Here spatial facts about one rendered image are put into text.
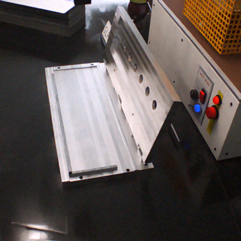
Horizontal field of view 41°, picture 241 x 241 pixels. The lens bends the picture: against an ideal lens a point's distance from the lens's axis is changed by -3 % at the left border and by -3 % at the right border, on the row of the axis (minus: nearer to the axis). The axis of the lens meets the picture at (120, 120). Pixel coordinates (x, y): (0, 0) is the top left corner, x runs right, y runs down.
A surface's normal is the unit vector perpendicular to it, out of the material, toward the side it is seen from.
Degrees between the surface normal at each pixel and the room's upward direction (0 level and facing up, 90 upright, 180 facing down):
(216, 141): 90
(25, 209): 0
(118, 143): 0
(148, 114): 76
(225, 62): 0
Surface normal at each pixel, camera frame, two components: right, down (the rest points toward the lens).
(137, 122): -0.93, -0.05
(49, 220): 0.05, -0.73
